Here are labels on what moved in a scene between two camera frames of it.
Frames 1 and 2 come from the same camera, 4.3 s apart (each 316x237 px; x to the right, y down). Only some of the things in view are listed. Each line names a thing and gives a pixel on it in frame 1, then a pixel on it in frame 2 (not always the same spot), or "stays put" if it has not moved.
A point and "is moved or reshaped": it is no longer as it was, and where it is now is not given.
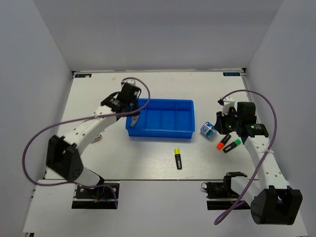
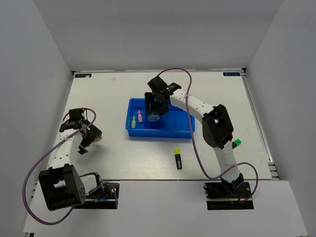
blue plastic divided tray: (168, 118) stays put
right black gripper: (219, 122) → (149, 98)
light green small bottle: (134, 121) stays put
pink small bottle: (99, 138) is moved or reshaped
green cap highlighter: (236, 142) stays put
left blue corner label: (83, 75) stays put
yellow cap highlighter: (178, 158) stays put
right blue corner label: (231, 74) stays put
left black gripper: (136, 102) → (94, 133)
